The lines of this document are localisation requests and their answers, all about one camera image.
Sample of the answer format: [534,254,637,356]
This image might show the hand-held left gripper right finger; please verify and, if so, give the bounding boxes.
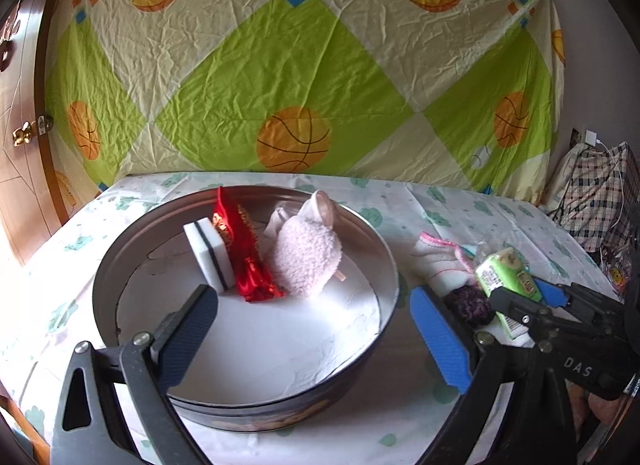
[410,285,576,465]

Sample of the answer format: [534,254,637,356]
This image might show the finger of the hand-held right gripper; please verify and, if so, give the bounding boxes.
[532,279,623,321]
[487,287,551,341]

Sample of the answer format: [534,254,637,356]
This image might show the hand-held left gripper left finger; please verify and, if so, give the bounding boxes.
[50,284,219,465]

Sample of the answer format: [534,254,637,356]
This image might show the green tissue packet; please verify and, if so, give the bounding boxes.
[474,247,543,303]

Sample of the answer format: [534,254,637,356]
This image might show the white glove with pink trim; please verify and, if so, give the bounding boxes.
[414,231,481,296]

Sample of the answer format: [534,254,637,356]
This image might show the white sponge with black stripe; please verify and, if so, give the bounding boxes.
[182,218,236,294]

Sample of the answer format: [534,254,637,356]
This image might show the red candy wrapper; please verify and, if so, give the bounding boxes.
[212,186,286,303]

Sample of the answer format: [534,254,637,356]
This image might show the round metal tin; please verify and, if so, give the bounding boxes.
[91,185,400,432]

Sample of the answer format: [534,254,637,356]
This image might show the fluffy pink sock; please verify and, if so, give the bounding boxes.
[275,215,343,296]

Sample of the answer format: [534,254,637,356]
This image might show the thin pink cloth sock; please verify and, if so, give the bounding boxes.
[264,190,337,241]

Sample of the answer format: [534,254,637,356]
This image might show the dark purple scrunchie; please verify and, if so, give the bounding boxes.
[445,286,496,328]

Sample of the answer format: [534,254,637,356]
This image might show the yellow red printed bag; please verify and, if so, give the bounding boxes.
[600,245,633,296]

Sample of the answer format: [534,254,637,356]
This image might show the plaid bag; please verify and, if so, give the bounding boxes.
[542,142,633,253]

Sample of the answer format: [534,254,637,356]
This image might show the cloud-print tablecloth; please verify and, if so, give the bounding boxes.
[0,171,626,465]

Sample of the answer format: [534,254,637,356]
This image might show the wooden door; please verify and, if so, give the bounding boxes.
[0,0,76,266]

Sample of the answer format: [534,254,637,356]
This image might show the green cream ball-print sheet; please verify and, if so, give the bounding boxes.
[37,0,568,196]

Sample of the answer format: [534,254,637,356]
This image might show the white charger cable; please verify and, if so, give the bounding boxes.
[597,142,627,226]

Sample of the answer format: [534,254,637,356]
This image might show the gold door handle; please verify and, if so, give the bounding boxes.
[12,115,53,147]

